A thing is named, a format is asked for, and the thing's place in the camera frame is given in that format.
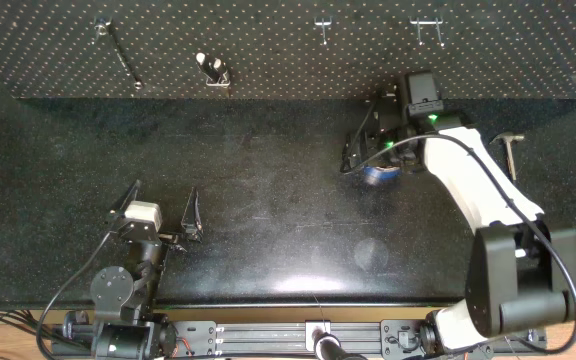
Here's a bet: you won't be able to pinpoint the metal hook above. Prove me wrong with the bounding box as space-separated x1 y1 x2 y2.
313 16 333 47
92 17 112 44
205 69 232 88
409 16 446 49

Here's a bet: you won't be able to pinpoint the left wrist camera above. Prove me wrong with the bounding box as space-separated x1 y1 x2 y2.
124 200 163 227

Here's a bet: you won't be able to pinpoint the wrench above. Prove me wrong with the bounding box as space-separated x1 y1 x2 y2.
95 18 145 91

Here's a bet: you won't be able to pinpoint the roll of blue tape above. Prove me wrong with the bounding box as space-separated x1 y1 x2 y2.
362 166 402 188

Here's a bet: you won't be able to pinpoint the mounting rail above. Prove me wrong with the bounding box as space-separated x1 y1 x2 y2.
50 319 549 360

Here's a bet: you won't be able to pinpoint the black pegboard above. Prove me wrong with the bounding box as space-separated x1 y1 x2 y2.
0 0 576 100

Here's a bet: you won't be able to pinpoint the pliers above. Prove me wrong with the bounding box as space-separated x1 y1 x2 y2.
195 51 233 97

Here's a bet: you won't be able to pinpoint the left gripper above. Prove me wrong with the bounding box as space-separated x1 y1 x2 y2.
107 179 204 252

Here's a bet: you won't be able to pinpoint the hammer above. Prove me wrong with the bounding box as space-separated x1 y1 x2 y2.
488 132 525 182

